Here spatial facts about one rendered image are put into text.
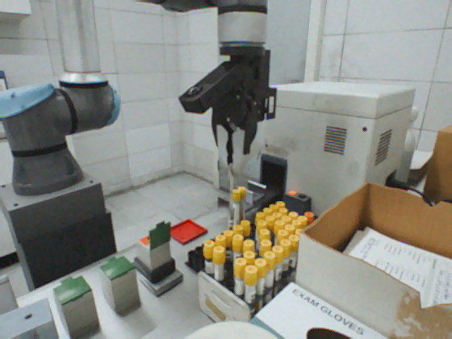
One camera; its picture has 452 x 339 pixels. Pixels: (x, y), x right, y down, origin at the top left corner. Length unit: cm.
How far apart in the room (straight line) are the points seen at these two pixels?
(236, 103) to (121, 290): 33
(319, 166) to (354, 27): 147
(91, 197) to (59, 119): 19
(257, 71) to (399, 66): 153
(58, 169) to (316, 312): 60
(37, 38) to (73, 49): 191
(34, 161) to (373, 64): 179
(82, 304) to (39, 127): 41
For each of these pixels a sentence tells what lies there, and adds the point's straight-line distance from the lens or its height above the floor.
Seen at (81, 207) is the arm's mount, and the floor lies 91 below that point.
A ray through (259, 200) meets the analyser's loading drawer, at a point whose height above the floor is 92.
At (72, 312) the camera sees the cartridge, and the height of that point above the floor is 92.
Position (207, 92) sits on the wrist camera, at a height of 119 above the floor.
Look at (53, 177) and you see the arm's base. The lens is 75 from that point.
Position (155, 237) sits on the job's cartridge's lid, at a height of 97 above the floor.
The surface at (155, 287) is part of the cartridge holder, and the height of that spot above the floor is 89.
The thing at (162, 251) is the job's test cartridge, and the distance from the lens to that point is 50.
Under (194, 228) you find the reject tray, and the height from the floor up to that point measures 88.
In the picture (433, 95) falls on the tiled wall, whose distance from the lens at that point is 193.
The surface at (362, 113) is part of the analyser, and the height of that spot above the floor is 114.
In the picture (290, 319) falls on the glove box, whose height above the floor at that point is 94.
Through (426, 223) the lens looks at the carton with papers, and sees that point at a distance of 59.
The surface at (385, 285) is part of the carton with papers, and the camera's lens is 37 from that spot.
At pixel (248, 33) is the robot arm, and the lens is 45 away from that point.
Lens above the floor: 123
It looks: 20 degrees down
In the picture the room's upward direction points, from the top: straight up
